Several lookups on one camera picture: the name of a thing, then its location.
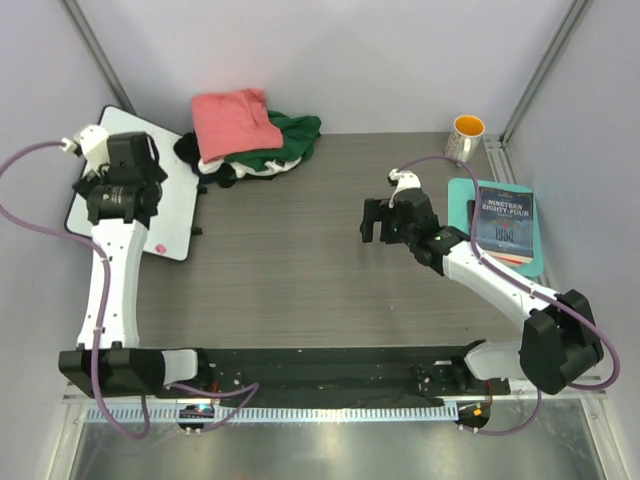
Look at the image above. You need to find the white dry-erase board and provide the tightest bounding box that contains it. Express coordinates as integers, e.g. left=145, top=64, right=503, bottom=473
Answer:
left=89, top=105, right=199, bottom=262

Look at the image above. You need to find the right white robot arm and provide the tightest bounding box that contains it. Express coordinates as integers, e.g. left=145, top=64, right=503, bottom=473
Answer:
left=359, top=188, right=604, bottom=395

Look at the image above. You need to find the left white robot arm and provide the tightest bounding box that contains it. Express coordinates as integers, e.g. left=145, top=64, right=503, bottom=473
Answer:
left=58, top=125, right=213, bottom=399

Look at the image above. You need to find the teal tray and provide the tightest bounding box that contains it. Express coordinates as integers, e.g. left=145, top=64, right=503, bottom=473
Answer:
left=448, top=178, right=544, bottom=277

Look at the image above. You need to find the black t shirt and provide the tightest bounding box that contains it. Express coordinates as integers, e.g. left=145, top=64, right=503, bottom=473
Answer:
left=173, top=132, right=238, bottom=188

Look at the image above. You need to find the blue 1984 book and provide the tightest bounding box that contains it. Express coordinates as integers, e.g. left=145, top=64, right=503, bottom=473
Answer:
left=471, top=185, right=535, bottom=261

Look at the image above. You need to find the yellow white mug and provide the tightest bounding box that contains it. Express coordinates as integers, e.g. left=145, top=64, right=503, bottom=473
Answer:
left=444, top=115, right=485, bottom=163

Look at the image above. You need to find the green t shirt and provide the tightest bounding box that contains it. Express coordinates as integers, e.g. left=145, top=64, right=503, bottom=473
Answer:
left=224, top=110, right=322, bottom=170

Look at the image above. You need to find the white t shirt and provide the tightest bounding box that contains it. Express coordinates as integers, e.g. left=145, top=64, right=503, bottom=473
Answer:
left=196, top=157, right=302, bottom=178

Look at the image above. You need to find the pink t shirt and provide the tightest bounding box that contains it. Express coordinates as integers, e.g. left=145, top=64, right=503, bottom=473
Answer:
left=191, top=88, right=284, bottom=164

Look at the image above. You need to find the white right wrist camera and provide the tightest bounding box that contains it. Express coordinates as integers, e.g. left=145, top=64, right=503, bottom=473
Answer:
left=387, top=168, right=422, bottom=208

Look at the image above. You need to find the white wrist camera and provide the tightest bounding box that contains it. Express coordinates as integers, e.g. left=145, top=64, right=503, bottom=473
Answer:
left=61, top=125, right=110, bottom=170
left=387, top=168, right=422, bottom=208

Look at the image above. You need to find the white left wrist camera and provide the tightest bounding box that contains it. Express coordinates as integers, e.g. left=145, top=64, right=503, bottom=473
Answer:
left=61, top=125, right=110, bottom=170

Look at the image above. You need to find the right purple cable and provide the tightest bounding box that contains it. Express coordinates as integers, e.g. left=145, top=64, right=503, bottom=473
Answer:
left=387, top=154, right=622, bottom=435

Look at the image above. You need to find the purple cable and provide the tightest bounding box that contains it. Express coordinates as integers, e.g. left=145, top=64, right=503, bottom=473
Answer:
left=387, top=154, right=622, bottom=435
left=0, top=140, right=151, bottom=441

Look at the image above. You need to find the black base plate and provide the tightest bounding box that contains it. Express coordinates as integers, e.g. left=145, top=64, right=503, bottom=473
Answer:
left=189, top=346, right=510, bottom=409

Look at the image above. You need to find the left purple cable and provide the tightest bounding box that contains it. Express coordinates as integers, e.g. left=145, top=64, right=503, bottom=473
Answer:
left=0, top=140, right=151, bottom=441

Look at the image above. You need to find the white slotted cable duct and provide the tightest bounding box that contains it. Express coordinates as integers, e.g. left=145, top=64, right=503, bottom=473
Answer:
left=86, top=404, right=459, bottom=424

